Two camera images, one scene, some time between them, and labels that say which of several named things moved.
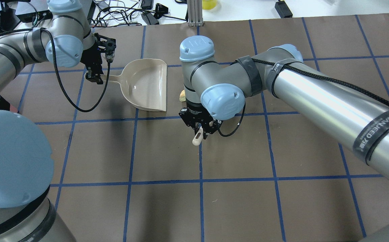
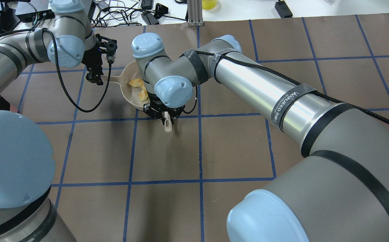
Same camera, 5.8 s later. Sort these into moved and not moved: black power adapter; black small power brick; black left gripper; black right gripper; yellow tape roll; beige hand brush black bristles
Moved: beige hand brush black bristles; black right gripper
Not moved: black power adapter; black left gripper; black small power brick; yellow tape roll
